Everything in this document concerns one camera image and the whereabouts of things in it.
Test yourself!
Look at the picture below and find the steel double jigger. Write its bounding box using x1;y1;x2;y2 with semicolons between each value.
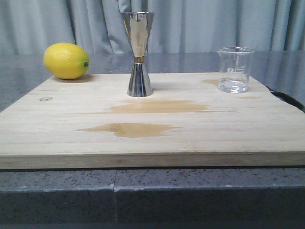
122;12;154;97

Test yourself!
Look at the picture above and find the clear glass beaker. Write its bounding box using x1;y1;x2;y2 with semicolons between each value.
218;46;255;94

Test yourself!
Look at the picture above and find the wooden cutting board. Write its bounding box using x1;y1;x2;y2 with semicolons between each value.
0;73;305;169

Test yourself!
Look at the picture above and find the yellow lemon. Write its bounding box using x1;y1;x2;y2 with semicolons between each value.
43;42;90;80

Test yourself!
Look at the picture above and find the grey curtain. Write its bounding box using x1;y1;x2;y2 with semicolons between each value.
0;0;305;54

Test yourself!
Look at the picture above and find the black cord loop handle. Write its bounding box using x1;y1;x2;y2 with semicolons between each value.
266;86;305;112

